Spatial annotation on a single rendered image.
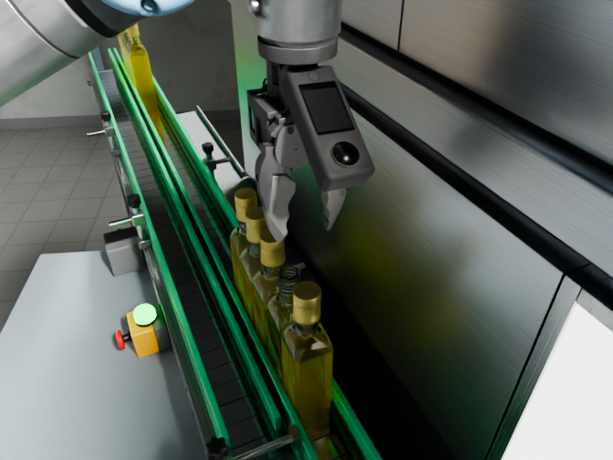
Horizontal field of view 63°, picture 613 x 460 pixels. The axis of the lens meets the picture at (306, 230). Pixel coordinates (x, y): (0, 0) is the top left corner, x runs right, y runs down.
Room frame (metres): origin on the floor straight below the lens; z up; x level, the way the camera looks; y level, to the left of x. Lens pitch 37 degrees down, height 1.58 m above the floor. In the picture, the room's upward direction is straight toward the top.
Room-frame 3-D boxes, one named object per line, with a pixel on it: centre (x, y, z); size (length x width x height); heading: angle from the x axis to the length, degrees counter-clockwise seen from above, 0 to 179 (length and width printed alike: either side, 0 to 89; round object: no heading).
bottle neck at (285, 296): (0.49, 0.02, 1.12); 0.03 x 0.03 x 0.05
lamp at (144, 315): (0.69, 0.33, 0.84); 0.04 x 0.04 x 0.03
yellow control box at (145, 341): (0.69, 0.33, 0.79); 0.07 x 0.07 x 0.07; 25
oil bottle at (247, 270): (0.59, 0.07, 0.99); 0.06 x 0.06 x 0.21; 25
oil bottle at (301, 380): (0.43, 0.00, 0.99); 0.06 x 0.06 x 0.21; 24
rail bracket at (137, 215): (0.85, 0.38, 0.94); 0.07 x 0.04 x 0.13; 115
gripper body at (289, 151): (0.46, 0.01, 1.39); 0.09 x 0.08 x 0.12; 24
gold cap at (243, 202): (0.64, 0.09, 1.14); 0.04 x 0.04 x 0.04
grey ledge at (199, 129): (1.14, 0.21, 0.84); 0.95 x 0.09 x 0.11; 25
